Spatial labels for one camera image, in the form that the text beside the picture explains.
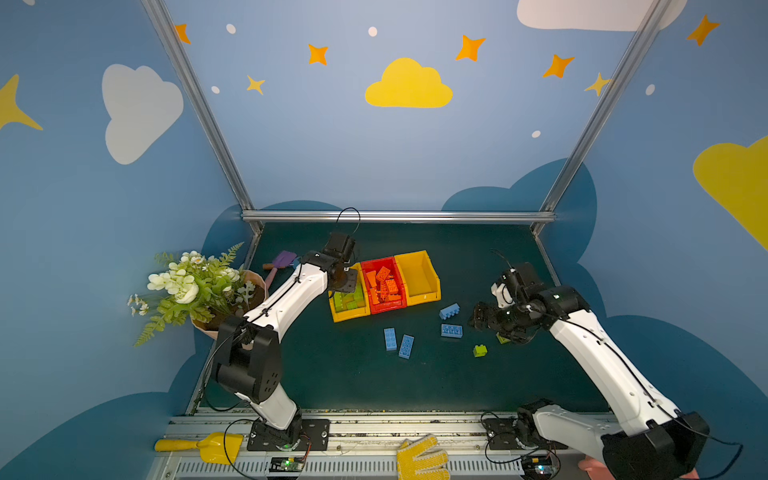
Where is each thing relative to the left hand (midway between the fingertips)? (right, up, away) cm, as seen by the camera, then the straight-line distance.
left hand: (349, 280), depth 89 cm
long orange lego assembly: (+7, -6, +9) cm, 13 cm away
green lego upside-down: (0, -8, +10) cm, 12 cm away
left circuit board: (-13, -43, -18) cm, 48 cm away
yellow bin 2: (+24, -2, +16) cm, 28 cm away
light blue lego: (+32, -11, +7) cm, 34 cm away
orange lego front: (+13, -3, +10) cm, 17 cm away
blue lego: (+32, -16, +4) cm, 36 cm away
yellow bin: (+1, -11, +5) cm, 12 cm away
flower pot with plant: (-30, 0, -21) cm, 37 cm away
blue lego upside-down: (+17, -21, +3) cm, 27 cm away
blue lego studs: (+12, -18, +2) cm, 22 cm away
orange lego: (+10, +1, +16) cm, 19 cm away
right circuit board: (+48, -44, -17) cm, 67 cm away
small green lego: (+39, -21, -1) cm, 45 cm away
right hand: (+37, -10, -12) cm, 40 cm away
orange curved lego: (+6, 0, +13) cm, 14 cm away
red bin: (+13, +4, +13) cm, 19 cm away
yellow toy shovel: (-30, -39, -18) cm, 52 cm away
